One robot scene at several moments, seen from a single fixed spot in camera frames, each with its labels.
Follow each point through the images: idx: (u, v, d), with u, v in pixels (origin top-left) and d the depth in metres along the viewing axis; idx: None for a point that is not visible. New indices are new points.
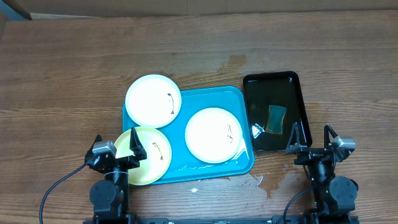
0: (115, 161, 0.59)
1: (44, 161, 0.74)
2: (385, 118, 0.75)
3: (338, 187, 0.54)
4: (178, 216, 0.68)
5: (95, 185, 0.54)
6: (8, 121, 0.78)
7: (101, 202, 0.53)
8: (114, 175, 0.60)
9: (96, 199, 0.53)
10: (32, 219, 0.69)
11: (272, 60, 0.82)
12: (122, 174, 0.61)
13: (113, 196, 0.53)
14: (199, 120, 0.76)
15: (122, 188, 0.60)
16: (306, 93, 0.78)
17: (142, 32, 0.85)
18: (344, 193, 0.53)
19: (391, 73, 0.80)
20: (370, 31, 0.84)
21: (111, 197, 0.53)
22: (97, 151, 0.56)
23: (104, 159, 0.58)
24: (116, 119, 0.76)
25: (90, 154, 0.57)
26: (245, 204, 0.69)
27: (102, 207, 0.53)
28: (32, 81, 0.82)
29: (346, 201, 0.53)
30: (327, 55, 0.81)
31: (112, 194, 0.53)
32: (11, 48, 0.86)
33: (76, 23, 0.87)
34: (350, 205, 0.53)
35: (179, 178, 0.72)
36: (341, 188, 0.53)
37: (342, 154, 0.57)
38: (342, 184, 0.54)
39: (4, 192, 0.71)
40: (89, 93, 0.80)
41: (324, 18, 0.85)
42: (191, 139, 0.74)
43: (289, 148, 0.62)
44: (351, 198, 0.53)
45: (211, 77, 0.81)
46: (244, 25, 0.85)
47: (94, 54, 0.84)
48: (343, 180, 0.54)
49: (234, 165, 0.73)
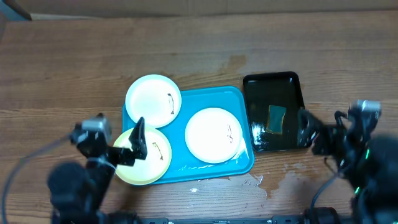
0: (102, 144, 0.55)
1: (43, 161, 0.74)
2: (385, 118, 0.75)
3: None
4: (178, 216, 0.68)
5: (56, 168, 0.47)
6: (8, 121, 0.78)
7: (62, 188, 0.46)
8: (98, 163, 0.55)
9: (55, 184, 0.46)
10: (32, 219, 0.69)
11: (271, 60, 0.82)
12: (107, 167, 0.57)
13: (79, 180, 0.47)
14: (200, 119, 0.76)
15: (92, 177, 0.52)
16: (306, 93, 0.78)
17: (143, 32, 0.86)
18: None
19: (391, 74, 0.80)
20: (370, 31, 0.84)
21: (74, 182, 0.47)
22: (88, 127, 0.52)
23: (92, 139, 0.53)
24: (116, 119, 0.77)
25: (79, 127, 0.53)
26: (245, 204, 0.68)
27: (62, 196, 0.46)
28: (32, 82, 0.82)
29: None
30: (327, 55, 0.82)
31: (79, 180, 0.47)
32: (12, 49, 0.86)
33: (76, 23, 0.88)
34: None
35: (179, 178, 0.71)
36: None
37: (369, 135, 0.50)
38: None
39: (4, 193, 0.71)
40: (89, 93, 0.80)
41: (324, 18, 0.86)
42: (193, 138, 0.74)
43: (302, 134, 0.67)
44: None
45: (211, 77, 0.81)
46: (244, 26, 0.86)
47: (95, 55, 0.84)
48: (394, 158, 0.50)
49: (234, 165, 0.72)
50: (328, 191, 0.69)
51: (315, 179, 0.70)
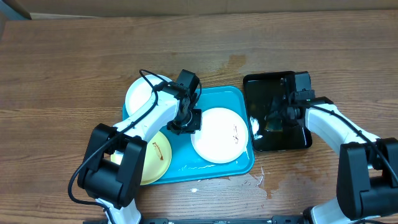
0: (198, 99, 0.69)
1: (43, 161, 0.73)
2: (385, 118, 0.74)
3: (302, 86, 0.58)
4: (178, 216, 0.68)
5: (179, 83, 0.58)
6: (8, 120, 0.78)
7: (163, 87, 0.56)
8: (194, 103, 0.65)
9: (161, 89, 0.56)
10: (32, 219, 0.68)
11: (271, 60, 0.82)
12: (192, 103, 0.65)
13: (188, 83, 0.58)
14: (209, 116, 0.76)
15: (181, 84, 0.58)
16: (315, 96, 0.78)
17: (142, 32, 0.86)
18: (308, 84, 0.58)
19: (391, 73, 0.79)
20: (371, 30, 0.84)
21: (183, 84, 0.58)
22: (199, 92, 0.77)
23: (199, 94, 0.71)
24: (116, 119, 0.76)
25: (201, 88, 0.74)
26: (244, 204, 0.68)
27: (161, 86, 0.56)
28: (32, 82, 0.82)
29: (321, 105, 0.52)
30: (327, 55, 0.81)
31: (186, 82, 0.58)
32: (11, 48, 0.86)
33: (76, 23, 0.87)
34: (310, 94, 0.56)
35: (178, 178, 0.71)
36: (303, 81, 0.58)
37: (286, 79, 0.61)
38: (318, 103, 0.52)
39: (4, 193, 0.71)
40: (89, 93, 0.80)
41: (324, 18, 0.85)
42: (204, 134, 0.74)
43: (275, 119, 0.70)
44: (328, 103, 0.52)
45: (211, 77, 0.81)
46: (244, 25, 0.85)
47: (95, 54, 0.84)
48: (306, 76, 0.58)
49: (234, 165, 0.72)
50: (328, 191, 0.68)
51: (315, 179, 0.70)
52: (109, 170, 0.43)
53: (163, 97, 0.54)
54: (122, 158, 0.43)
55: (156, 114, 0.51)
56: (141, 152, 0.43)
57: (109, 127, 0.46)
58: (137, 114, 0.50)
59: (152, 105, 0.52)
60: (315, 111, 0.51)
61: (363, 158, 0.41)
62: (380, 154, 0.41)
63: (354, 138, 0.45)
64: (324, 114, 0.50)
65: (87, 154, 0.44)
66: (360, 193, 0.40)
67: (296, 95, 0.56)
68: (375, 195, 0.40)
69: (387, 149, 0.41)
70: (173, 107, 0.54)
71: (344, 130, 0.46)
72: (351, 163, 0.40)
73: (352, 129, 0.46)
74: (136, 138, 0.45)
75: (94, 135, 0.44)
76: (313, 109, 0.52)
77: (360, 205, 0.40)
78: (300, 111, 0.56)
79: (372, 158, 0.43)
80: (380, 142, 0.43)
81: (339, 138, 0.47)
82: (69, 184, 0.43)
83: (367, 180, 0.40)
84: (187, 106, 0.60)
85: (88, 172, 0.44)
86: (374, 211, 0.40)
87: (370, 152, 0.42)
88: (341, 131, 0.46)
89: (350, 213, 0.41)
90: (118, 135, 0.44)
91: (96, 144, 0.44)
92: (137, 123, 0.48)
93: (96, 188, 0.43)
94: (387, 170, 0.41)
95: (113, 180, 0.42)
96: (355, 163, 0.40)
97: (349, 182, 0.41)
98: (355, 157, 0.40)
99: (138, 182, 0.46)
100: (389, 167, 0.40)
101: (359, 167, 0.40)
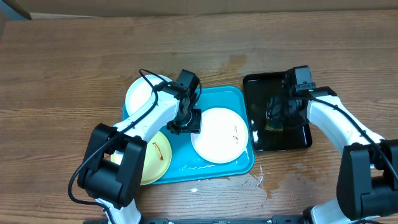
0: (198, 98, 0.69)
1: (43, 161, 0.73)
2: (385, 118, 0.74)
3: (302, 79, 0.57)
4: (178, 216, 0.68)
5: (179, 83, 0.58)
6: (8, 121, 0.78)
7: (163, 87, 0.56)
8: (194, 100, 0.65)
9: (161, 89, 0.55)
10: (32, 219, 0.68)
11: (271, 60, 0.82)
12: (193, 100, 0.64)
13: (188, 83, 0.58)
14: (209, 116, 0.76)
15: (181, 83, 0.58)
16: None
17: (142, 32, 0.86)
18: (308, 77, 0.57)
19: (391, 73, 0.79)
20: (371, 30, 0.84)
21: (183, 83, 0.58)
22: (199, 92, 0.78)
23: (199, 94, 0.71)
24: (116, 119, 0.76)
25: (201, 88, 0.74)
26: (244, 204, 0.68)
27: (161, 86, 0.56)
28: (32, 81, 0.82)
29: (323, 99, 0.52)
30: (327, 55, 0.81)
31: (186, 82, 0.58)
32: (11, 48, 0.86)
33: (76, 23, 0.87)
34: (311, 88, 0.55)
35: (178, 178, 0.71)
36: (303, 75, 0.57)
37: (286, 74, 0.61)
38: (321, 94, 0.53)
39: (4, 193, 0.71)
40: (89, 93, 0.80)
41: (324, 18, 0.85)
42: (205, 134, 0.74)
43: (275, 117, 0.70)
44: (331, 95, 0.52)
45: (211, 77, 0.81)
46: (244, 25, 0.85)
47: (95, 54, 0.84)
48: (306, 70, 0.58)
49: (234, 165, 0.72)
50: (328, 191, 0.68)
51: (315, 179, 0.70)
52: (109, 170, 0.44)
53: (163, 98, 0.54)
54: (123, 158, 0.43)
55: (156, 114, 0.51)
56: (141, 152, 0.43)
57: (109, 126, 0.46)
58: (137, 114, 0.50)
59: (152, 105, 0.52)
60: (317, 104, 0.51)
61: (364, 160, 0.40)
62: (383, 155, 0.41)
63: (358, 138, 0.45)
64: (326, 108, 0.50)
65: (87, 154, 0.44)
66: (361, 194, 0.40)
67: (297, 88, 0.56)
68: (375, 196, 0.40)
69: (390, 152, 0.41)
70: (173, 107, 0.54)
71: (347, 129, 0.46)
72: (353, 164, 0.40)
73: (356, 127, 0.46)
74: (137, 138, 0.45)
75: (94, 135, 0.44)
76: (314, 101, 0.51)
77: (360, 205, 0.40)
78: (301, 102, 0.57)
79: (375, 158, 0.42)
80: (385, 144, 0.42)
81: (342, 137, 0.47)
82: (69, 184, 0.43)
83: (368, 182, 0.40)
84: (187, 106, 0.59)
85: (89, 172, 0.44)
86: (374, 211, 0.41)
87: (373, 152, 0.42)
88: (344, 130, 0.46)
89: (349, 213, 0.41)
90: (118, 135, 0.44)
91: (96, 145, 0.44)
92: (137, 123, 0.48)
93: (96, 188, 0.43)
94: (390, 172, 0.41)
95: (113, 180, 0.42)
96: (356, 165, 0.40)
97: (349, 182, 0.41)
98: (357, 159, 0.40)
99: (138, 181, 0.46)
100: (391, 168, 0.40)
101: (361, 168, 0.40)
